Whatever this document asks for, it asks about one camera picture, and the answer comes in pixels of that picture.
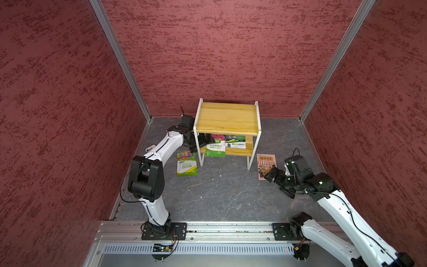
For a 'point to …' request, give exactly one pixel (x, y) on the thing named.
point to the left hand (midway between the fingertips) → (208, 147)
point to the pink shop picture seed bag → (265, 162)
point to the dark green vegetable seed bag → (235, 141)
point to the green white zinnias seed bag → (186, 163)
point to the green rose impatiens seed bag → (217, 149)
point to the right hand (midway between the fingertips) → (270, 185)
